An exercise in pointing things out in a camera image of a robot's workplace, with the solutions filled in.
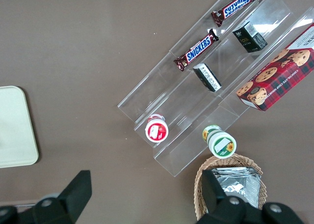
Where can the silver foil packets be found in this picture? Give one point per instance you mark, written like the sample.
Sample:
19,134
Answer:
240,184

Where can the red tartan cookie box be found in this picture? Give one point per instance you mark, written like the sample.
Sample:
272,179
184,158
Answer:
282,79

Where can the Snickers chocolate bar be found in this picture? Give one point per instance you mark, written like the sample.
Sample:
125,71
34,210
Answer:
236,7
197,49

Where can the red lid yogurt cup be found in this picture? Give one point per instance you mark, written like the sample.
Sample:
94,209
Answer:
156,130

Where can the clear acrylic stepped shelf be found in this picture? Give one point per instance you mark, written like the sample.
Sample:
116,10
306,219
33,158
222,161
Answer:
171,96

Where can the green lid yogurt cup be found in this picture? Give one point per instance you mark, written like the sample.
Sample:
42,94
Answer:
222,145

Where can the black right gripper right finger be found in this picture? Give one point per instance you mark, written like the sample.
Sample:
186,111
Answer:
220,204

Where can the light wicker basket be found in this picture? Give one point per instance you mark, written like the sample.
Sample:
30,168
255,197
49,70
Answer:
201,184

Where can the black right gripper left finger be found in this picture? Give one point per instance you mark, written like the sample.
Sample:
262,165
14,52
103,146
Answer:
66,202

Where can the small black box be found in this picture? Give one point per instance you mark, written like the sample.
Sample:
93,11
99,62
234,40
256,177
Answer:
250,37
208,77

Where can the beige plastic tray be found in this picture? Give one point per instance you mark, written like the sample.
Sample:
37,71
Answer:
14,128

